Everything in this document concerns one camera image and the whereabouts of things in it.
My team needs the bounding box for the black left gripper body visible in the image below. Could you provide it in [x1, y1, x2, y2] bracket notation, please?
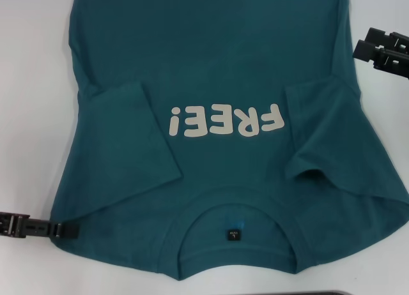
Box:
[0, 211, 30, 239]

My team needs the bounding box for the teal blue printed t-shirt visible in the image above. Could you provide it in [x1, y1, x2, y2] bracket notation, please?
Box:
[49, 0, 409, 274]

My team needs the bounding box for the dark grey flat panel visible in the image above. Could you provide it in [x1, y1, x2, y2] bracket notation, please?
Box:
[286, 291, 353, 295]

